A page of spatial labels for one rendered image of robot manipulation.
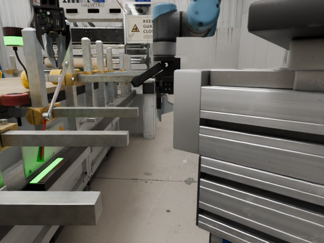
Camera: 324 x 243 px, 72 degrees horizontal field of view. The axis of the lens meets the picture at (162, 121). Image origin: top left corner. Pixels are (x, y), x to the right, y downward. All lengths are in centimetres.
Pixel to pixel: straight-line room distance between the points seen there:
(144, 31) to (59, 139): 256
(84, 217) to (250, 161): 21
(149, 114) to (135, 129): 35
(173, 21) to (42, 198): 58
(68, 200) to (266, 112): 25
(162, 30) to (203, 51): 864
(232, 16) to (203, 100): 945
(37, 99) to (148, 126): 242
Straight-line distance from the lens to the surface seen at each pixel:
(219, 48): 943
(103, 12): 345
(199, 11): 59
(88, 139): 54
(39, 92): 80
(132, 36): 302
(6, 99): 88
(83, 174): 192
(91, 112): 79
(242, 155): 23
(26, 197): 34
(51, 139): 57
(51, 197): 33
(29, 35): 80
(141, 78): 73
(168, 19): 73
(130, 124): 326
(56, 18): 70
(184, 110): 24
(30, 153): 73
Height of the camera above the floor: 100
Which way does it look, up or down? 14 degrees down
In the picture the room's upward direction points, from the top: straight up
